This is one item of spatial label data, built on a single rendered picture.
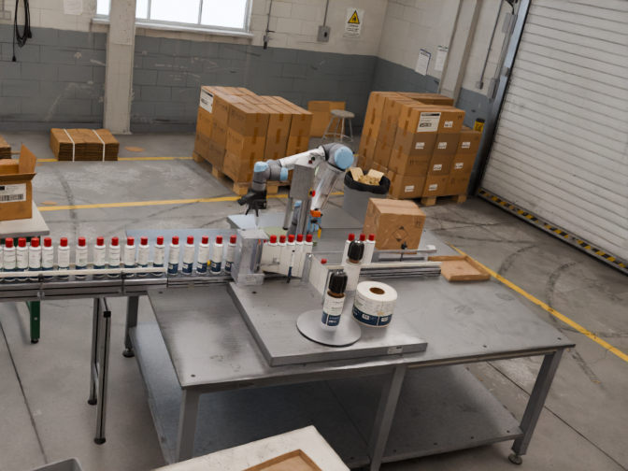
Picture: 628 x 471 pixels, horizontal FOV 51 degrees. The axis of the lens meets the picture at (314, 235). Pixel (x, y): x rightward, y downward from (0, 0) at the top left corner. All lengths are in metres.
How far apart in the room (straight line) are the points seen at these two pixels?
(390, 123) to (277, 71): 2.55
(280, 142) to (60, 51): 2.87
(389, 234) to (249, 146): 3.14
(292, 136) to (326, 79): 2.93
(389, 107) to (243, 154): 1.73
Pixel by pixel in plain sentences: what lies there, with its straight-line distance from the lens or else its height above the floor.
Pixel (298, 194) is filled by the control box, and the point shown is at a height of 1.31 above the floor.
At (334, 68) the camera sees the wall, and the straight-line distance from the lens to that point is 10.05.
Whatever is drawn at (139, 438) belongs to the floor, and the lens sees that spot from 3.78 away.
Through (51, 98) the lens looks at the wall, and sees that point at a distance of 8.57.
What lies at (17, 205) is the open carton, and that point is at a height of 0.87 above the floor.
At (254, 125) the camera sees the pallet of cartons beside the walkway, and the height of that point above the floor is 0.76.
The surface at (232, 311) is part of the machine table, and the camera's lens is 3.27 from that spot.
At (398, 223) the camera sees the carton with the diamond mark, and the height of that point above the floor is 1.05.
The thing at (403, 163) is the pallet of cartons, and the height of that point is 0.55.
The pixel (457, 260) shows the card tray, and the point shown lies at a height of 0.84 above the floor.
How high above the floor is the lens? 2.48
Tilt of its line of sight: 23 degrees down
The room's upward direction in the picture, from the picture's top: 10 degrees clockwise
